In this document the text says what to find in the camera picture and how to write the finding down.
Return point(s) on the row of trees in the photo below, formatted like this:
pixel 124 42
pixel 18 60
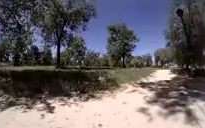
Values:
pixel 86 58

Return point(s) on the round leafy tree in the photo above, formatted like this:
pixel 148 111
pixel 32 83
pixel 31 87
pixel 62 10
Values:
pixel 122 41

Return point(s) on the pale sandy dirt path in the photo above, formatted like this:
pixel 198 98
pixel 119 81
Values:
pixel 103 110

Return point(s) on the tall tree with dark trunk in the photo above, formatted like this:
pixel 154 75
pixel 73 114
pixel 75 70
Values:
pixel 58 50

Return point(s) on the grass field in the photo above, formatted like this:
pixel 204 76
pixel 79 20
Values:
pixel 50 80

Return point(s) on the dark group of trees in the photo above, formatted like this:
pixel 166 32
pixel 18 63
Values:
pixel 193 36

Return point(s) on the weedy grass strip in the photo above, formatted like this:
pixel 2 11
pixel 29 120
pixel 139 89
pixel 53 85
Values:
pixel 198 71

